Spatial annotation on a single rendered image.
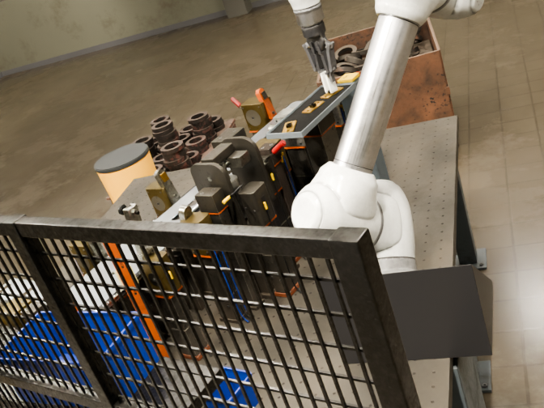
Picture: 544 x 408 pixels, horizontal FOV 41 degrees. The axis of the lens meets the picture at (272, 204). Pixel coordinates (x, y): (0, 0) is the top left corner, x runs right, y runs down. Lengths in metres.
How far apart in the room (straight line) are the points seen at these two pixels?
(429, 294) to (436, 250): 0.54
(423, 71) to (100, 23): 7.90
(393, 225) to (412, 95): 2.49
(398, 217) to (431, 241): 0.46
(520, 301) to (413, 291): 1.45
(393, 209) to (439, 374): 0.43
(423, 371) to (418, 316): 0.14
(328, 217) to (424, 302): 0.31
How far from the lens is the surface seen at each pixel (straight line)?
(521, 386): 2.82
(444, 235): 2.37
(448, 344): 1.87
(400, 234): 1.90
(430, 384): 1.84
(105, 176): 4.48
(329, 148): 2.37
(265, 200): 2.16
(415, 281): 1.76
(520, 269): 3.38
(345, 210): 1.74
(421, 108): 4.35
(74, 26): 11.79
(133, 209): 1.98
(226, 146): 2.22
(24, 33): 12.27
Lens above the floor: 1.94
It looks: 25 degrees down
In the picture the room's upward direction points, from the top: 20 degrees counter-clockwise
